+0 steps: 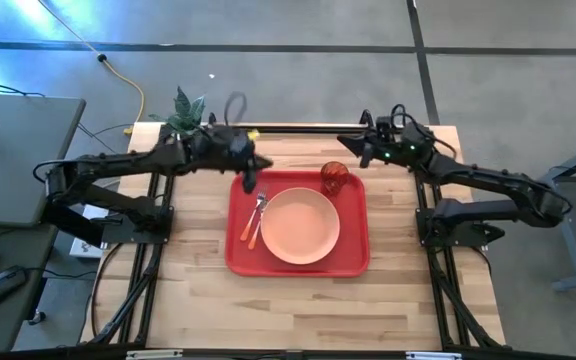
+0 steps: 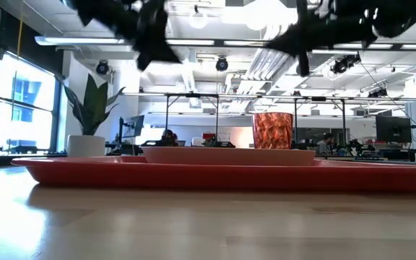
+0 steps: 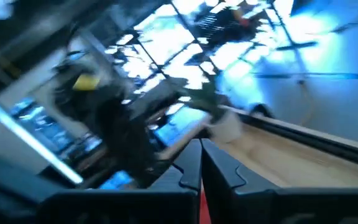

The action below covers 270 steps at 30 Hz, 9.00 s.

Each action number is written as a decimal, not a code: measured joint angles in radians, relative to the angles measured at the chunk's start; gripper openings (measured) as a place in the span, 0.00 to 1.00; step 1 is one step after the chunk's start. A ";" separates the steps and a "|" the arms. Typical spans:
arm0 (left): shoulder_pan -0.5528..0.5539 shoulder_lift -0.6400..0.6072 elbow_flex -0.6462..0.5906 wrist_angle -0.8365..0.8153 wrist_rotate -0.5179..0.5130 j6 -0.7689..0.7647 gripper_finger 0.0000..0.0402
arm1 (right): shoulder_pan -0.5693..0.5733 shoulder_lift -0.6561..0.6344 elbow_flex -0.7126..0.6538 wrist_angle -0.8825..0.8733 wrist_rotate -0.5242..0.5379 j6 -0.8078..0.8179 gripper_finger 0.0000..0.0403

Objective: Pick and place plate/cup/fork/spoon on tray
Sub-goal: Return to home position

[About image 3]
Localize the white plant pot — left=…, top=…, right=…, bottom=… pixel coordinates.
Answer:
left=208, top=110, right=246, bottom=144

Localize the green leafy plant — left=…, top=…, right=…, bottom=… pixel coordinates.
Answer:
left=178, top=77, right=230, bottom=119

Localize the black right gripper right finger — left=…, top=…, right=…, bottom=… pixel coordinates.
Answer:
left=200, top=138, right=358, bottom=224

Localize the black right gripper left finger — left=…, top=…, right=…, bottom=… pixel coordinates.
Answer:
left=39, top=138, right=203, bottom=224

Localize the silver aluminium frame bar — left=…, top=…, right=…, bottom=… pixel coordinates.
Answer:
left=0, top=89, right=84, bottom=185

